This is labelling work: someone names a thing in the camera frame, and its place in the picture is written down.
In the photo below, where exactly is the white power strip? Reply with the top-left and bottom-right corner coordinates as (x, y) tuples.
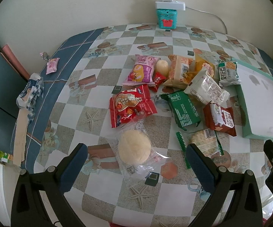
(155, 0), (186, 11)

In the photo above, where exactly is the small red candy packet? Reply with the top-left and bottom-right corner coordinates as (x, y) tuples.
(149, 72), (167, 93)

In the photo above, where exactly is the teal toy box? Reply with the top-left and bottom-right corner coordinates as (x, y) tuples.
(156, 9), (177, 29)

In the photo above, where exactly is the small cream round bun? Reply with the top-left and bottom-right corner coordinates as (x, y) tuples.
(155, 59), (169, 77)

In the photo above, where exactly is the teal rimmed white tray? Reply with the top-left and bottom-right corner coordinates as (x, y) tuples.
(234, 59), (273, 140)

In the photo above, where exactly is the pink snack bag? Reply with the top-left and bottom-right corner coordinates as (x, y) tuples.
(123, 54), (160, 86)

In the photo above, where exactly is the green snack packet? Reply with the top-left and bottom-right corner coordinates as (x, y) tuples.
(161, 90), (201, 131)

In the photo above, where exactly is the crumpled blue white wrapper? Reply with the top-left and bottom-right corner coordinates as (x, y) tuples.
(16, 73), (44, 123)

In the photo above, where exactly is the yellow soft bread packet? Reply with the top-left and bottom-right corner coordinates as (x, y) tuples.
(187, 53), (215, 83)

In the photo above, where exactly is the white pastry packet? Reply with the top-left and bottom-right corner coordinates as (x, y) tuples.
(184, 70), (230, 106)

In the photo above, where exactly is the clear round bun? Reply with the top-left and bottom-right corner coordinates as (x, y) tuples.
(106, 118), (172, 187)

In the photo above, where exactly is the white green cracker packet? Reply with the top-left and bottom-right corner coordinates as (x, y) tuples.
(219, 61), (241, 87)

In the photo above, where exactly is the dark red snack packet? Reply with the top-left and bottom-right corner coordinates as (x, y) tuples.
(203, 103), (236, 137)

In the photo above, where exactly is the large red snack bag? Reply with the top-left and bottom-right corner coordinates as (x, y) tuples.
(109, 85), (157, 128)

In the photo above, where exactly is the small pink candy packet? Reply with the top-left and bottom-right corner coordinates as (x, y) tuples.
(46, 58), (60, 75)

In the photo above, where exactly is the checkered patterned tablecloth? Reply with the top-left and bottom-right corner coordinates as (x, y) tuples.
(10, 23), (273, 227)

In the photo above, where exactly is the silver foil wrapper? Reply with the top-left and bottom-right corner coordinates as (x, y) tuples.
(40, 52), (50, 61)

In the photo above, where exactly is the green edged rice cracker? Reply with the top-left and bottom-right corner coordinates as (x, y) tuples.
(175, 129), (224, 169)

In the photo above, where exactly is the orange striped bread packet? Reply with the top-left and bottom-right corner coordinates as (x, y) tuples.
(163, 54), (194, 90)

